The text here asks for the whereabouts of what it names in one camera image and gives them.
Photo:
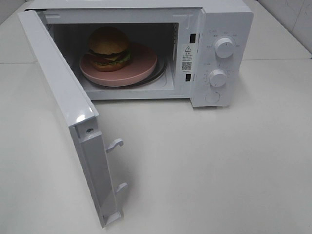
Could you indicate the round door release button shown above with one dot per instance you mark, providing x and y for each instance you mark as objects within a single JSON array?
[{"x": 212, "y": 97}]

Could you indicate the pink round plate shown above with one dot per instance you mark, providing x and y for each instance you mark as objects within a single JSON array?
[{"x": 141, "y": 65}]

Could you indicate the burger with sesame-free bun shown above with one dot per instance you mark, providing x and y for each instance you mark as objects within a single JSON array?
[{"x": 108, "y": 49}]

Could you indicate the warning label sticker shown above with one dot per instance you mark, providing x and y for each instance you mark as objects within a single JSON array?
[{"x": 187, "y": 57}]

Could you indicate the white microwave door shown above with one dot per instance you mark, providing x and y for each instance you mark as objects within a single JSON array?
[{"x": 80, "y": 116}]

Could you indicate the lower white timer knob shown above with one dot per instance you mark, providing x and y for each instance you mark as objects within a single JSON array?
[{"x": 217, "y": 78}]

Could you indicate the white microwave oven body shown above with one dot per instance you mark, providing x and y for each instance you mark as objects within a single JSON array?
[{"x": 164, "y": 26}]

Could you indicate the glass microwave turntable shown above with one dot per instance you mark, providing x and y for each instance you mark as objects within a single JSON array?
[{"x": 158, "y": 71}]

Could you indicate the upper white power knob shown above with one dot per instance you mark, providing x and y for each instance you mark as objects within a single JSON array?
[{"x": 224, "y": 47}]

